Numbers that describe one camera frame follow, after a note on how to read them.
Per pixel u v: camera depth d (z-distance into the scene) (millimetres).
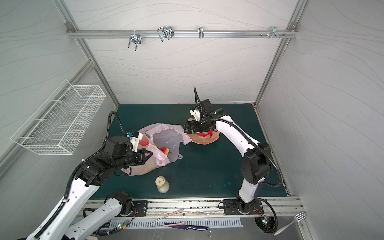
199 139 985
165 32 765
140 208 737
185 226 691
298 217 714
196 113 777
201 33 780
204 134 966
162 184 720
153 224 702
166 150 900
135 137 617
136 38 786
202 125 706
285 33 782
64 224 404
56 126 672
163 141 984
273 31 765
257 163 455
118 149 513
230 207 734
